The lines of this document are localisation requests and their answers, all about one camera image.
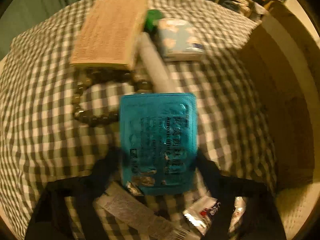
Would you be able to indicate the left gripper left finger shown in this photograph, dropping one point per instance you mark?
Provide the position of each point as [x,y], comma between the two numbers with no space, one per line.
[50,219]

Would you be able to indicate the teal blister pill pack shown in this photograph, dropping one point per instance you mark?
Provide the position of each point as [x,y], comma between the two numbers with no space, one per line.
[158,138]

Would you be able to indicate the white cylindrical tube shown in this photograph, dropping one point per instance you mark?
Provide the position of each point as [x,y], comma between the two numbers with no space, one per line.
[155,66]

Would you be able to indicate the tan carton box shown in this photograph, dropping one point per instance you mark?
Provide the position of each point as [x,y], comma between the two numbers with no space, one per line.
[110,34]

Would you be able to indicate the floral tissue pack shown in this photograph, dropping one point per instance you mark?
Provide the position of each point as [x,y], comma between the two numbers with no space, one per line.
[178,41]

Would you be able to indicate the white red sachet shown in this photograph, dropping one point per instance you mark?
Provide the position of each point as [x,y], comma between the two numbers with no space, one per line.
[202,212]

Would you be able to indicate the small white cream tube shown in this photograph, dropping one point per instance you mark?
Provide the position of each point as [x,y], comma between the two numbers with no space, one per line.
[122,205]

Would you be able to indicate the green checkered cloth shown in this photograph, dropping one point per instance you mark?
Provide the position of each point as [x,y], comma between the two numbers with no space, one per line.
[41,141]

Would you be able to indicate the brown cardboard box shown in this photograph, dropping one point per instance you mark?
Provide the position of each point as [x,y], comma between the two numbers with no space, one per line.
[282,59]

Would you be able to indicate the large green curtain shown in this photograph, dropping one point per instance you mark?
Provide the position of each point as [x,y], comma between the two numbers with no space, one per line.
[29,24]

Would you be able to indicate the green small packet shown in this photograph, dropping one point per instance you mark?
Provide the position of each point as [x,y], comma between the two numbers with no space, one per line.
[152,18]

